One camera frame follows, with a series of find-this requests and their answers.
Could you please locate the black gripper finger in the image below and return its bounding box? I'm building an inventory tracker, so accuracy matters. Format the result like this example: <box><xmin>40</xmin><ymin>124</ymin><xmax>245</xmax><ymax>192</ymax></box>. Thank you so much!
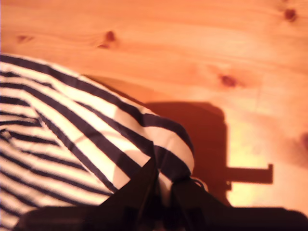
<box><xmin>100</xmin><ymin>157</ymin><xmax>159</xmax><ymax>231</ymax></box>
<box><xmin>169</xmin><ymin>179</ymin><xmax>233</xmax><ymax>231</ymax></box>

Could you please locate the navy white striped t-shirt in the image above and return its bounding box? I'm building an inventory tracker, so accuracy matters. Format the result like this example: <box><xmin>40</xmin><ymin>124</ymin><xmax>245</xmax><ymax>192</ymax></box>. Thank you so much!
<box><xmin>0</xmin><ymin>54</ymin><xmax>209</xmax><ymax>231</ymax></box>

